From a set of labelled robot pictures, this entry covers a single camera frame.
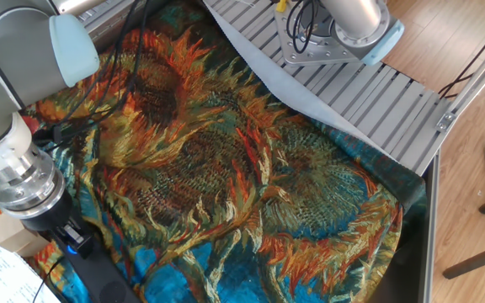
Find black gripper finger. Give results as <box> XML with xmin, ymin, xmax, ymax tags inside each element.
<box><xmin>72</xmin><ymin>233</ymin><xmax>97</xmax><ymax>260</ymax></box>
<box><xmin>55</xmin><ymin>223</ymin><xmax>85</xmax><ymax>246</ymax></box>

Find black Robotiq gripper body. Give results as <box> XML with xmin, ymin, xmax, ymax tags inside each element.
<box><xmin>19</xmin><ymin>193</ymin><xmax>76</xmax><ymax>232</ymax></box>

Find black bar speaker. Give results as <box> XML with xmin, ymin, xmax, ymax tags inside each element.
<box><xmin>50</xmin><ymin>229</ymin><xmax>143</xmax><ymax>303</ymax></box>

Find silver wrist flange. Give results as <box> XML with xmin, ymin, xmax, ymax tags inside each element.
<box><xmin>0</xmin><ymin>149</ymin><xmax>67</xmax><ymax>221</ymax></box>

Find light wooden cube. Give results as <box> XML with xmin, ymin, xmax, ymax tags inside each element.
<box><xmin>0</xmin><ymin>212</ymin><xmax>51</xmax><ymax>258</ymax></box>

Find printed white paper sheets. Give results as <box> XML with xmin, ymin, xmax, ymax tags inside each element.
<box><xmin>0</xmin><ymin>221</ymin><xmax>61</xmax><ymax>303</ymax></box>

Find sunflower painting cloth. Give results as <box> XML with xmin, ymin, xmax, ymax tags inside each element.
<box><xmin>0</xmin><ymin>0</ymin><xmax>427</xmax><ymax>303</ymax></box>

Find thin black speaker cable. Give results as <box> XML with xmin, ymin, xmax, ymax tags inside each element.
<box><xmin>31</xmin><ymin>255</ymin><xmax>65</xmax><ymax>303</ymax></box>

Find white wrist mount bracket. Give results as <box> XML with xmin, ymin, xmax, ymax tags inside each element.
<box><xmin>0</xmin><ymin>111</ymin><xmax>34</xmax><ymax>178</ymax></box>

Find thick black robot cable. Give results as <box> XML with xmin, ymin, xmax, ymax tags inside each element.
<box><xmin>31</xmin><ymin>0</ymin><xmax>152</xmax><ymax>147</ymax></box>

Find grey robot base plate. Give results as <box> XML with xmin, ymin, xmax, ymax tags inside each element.
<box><xmin>273</xmin><ymin>0</ymin><xmax>396</xmax><ymax>67</ymax></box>

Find black cable with metal connector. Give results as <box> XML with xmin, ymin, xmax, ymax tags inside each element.
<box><xmin>285</xmin><ymin>0</ymin><xmax>322</xmax><ymax>55</ymax></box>

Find aluminium beam with corner bracket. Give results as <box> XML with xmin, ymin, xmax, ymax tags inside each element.
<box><xmin>434</xmin><ymin>36</ymin><xmax>485</xmax><ymax>133</ymax></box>

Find thin black floor cable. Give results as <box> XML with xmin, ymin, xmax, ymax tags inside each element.
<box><xmin>437</xmin><ymin>13</ymin><xmax>485</xmax><ymax>101</ymax></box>

